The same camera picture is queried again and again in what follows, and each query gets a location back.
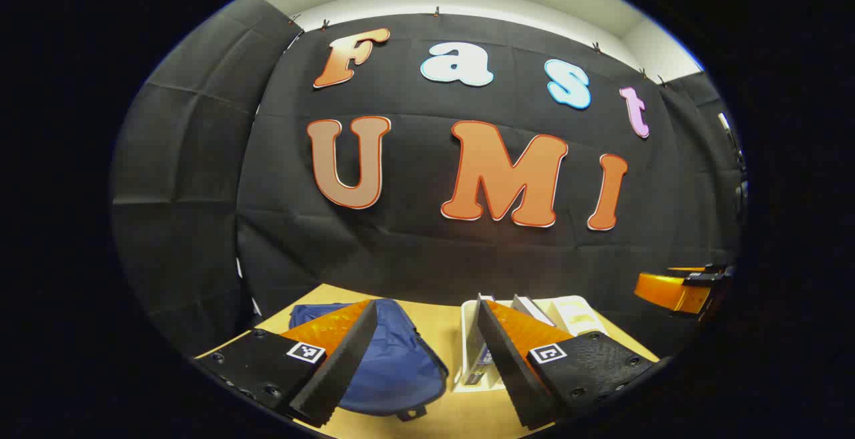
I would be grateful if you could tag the cream plastic bookshelf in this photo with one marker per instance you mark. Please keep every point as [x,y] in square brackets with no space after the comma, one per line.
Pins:
[574,315]

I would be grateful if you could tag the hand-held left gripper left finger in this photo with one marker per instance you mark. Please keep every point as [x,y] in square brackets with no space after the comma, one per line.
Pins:
[337,372]

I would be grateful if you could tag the blue cover book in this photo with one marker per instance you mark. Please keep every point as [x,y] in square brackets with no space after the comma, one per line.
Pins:
[482,357]

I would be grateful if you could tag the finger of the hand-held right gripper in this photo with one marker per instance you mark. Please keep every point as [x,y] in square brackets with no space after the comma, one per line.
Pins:
[668,290]

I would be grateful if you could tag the white portrait cover book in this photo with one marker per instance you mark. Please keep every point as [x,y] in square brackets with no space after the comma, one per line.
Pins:
[531,309]

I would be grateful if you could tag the blue schoolbag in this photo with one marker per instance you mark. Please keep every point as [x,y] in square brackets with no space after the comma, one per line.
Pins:
[401,359]

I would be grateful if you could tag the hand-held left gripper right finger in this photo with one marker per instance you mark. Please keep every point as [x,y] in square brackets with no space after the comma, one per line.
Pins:
[511,365]

